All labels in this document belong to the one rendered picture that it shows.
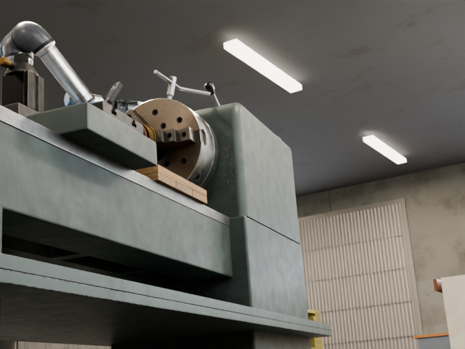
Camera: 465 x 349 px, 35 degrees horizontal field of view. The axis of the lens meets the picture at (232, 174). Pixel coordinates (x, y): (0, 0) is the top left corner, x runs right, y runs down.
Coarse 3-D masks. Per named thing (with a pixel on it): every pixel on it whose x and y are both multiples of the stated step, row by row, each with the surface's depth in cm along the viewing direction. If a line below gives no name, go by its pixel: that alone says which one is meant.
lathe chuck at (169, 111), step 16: (144, 112) 231; (160, 112) 228; (176, 112) 226; (192, 112) 224; (160, 128) 227; (176, 128) 225; (192, 128) 223; (208, 128) 230; (192, 144) 222; (208, 144) 225; (160, 160) 225; (176, 160) 222; (192, 160) 220; (208, 160) 225; (192, 176) 220
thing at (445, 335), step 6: (414, 336) 812; (420, 336) 809; (426, 336) 806; (432, 336) 802; (438, 336) 800; (444, 336) 798; (420, 342) 810; (426, 342) 807; (432, 342) 803; (438, 342) 800; (444, 342) 797; (420, 348) 809; (426, 348) 805; (432, 348) 802; (438, 348) 799; (444, 348) 796; (450, 348) 792
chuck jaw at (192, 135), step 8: (184, 128) 219; (160, 136) 217; (168, 136) 219; (176, 136) 220; (184, 136) 219; (192, 136) 220; (200, 136) 221; (160, 144) 219; (168, 144) 220; (176, 144) 221; (184, 144) 221
